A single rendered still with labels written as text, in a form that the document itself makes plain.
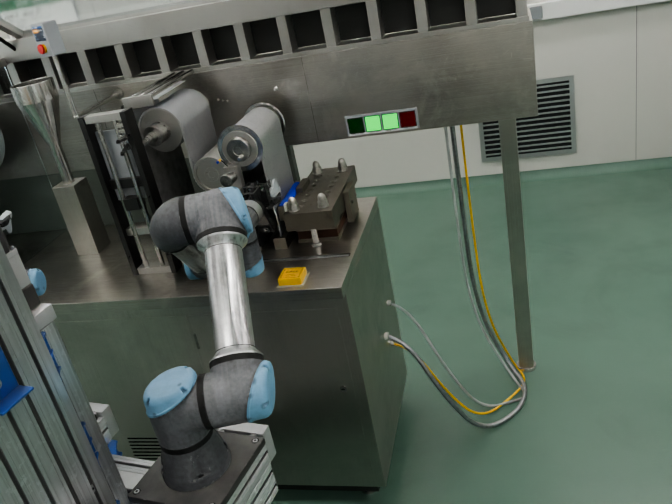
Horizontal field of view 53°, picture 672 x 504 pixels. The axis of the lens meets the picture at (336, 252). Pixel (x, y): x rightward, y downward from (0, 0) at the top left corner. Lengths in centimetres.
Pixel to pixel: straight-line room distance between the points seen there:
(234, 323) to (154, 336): 85
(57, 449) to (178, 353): 91
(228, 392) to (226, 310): 18
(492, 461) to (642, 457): 50
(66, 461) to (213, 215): 58
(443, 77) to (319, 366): 101
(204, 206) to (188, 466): 56
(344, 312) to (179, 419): 74
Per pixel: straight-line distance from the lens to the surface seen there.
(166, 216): 158
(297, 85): 239
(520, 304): 282
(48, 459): 143
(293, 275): 200
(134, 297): 221
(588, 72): 473
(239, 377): 141
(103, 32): 263
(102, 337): 238
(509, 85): 231
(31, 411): 138
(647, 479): 258
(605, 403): 285
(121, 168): 223
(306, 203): 220
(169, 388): 144
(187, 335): 223
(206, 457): 151
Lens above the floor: 182
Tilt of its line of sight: 25 degrees down
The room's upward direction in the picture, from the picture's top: 12 degrees counter-clockwise
